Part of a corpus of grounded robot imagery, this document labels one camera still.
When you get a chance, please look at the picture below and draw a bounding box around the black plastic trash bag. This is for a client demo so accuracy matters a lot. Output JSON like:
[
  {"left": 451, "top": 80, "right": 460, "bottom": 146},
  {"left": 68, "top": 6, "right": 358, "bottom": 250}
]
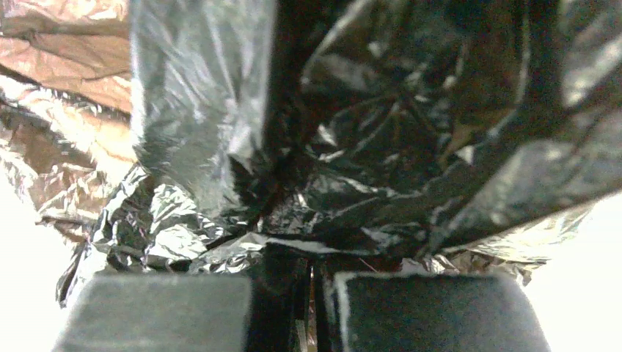
[{"left": 1, "top": 1, "right": 621, "bottom": 305}]

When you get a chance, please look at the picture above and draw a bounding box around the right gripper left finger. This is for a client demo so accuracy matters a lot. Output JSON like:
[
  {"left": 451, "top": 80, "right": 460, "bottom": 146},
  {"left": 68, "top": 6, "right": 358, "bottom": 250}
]
[{"left": 246, "top": 245, "right": 311, "bottom": 352}]

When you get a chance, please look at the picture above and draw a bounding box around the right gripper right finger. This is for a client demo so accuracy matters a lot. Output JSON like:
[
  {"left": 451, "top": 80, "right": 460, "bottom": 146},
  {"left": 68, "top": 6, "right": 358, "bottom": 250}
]
[{"left": 312, "top": 257, "right": 346, "bottom": 352}]

